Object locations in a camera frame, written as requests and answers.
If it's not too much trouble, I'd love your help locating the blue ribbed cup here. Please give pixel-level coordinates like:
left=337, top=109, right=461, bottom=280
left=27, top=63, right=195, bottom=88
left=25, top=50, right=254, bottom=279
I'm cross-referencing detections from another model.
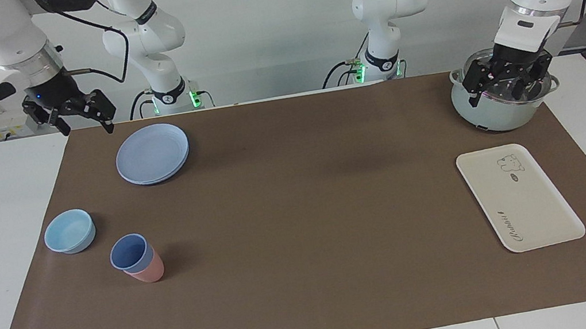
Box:
left=107, top=230, right=157, bottom=277

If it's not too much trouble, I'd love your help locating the white power strip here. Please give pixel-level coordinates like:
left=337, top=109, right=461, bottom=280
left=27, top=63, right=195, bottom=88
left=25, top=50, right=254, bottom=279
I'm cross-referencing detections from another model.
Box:
left=0, top=107, right=42, bottom=141

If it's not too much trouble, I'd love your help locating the cream tray with bear print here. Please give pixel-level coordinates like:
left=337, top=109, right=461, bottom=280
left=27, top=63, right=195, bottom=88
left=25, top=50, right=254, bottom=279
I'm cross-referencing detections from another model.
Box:
left=454, top=134, right=586, bottom=261

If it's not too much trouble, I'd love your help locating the light blue bowl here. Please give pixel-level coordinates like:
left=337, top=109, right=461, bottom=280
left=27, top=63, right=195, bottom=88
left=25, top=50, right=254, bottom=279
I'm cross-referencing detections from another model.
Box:
left=40, top=206, right=99, bottom=258

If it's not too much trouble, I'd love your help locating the pale green cooking pot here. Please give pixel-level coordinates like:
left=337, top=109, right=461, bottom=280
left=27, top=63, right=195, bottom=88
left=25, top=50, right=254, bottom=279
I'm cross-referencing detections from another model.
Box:
left=445, top=38, right=566, bottom=139

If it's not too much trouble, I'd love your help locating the pink cup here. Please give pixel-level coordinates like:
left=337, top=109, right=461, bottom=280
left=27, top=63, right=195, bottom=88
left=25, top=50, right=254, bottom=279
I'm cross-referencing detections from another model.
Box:
left=120, top=247, right=167, bottom=287

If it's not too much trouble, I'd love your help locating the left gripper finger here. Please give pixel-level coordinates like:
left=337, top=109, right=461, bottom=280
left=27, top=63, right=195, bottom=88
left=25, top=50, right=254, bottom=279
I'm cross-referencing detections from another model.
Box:
left=507, top=53, right=559, bottom=102
left=458, top=58, right=499, bottom=110

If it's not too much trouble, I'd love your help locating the blue plate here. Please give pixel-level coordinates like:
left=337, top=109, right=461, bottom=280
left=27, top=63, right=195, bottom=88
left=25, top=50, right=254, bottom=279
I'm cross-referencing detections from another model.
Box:
left=111, top=119, right=195, bottom=189

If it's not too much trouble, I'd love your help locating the black right base cable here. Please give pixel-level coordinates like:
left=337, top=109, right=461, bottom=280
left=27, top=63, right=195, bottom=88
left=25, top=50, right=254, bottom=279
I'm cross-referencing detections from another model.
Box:
left=125, top=88, right=156, bottom=121

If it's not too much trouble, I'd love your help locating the black base cable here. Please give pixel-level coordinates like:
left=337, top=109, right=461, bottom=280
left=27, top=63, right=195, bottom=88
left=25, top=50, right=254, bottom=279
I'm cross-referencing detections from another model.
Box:
left=125, top=88, right=156, bottom=121
left=315, top=31, right=377, bottom=90

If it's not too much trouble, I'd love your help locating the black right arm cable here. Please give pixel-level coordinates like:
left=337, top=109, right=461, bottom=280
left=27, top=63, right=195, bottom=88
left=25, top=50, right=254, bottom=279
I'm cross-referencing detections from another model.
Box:
left=46, top=0, right=135, bottom=93

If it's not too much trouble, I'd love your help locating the glass pot lid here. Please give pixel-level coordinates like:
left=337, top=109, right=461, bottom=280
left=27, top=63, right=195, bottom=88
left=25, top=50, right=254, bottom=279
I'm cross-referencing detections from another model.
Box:
left=459, top=40, right=556, bottom=111

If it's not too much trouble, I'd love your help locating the black left base cable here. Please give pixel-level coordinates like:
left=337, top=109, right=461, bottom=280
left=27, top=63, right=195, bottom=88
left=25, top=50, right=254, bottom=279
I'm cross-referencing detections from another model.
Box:
left=315, top=31, right=377, bottom=90

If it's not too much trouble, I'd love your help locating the brown table mat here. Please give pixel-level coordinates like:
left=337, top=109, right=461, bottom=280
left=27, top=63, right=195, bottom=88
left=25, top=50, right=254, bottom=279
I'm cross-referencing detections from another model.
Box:
left=0, top=51, right=586, bottom=329

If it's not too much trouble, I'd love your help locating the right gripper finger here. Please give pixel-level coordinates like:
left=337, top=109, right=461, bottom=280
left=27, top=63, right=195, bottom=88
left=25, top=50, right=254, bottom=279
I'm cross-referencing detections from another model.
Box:
left=73, top=87, right=121, bottom=139
left=22, top=95, right=73, bottom=142

